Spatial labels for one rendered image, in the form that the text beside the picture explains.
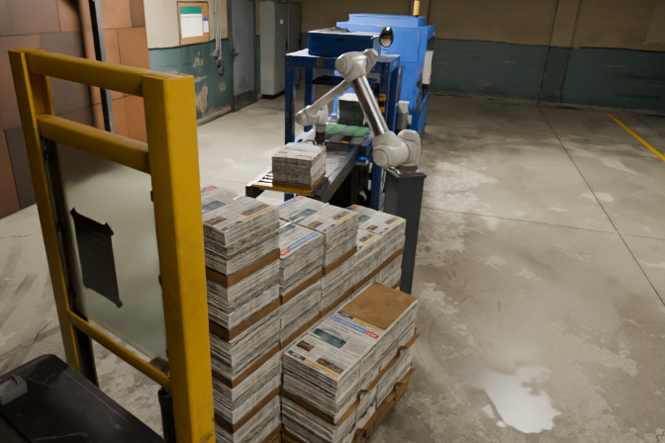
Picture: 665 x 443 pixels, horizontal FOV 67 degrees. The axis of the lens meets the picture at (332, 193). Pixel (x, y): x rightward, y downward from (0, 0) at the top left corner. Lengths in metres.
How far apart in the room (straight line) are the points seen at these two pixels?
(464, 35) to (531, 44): 1.42
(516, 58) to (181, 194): 10.93
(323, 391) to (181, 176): 1.26
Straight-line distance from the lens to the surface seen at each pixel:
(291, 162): 3.37
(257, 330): 2.08
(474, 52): 11.85
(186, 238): 1.35
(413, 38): 6.71
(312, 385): 2.26
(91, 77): 1.49
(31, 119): 1.82
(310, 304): 2.32
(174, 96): 1.23
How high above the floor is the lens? 2.04
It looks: 21 degrees down
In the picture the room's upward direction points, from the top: 3 degrees clockwise
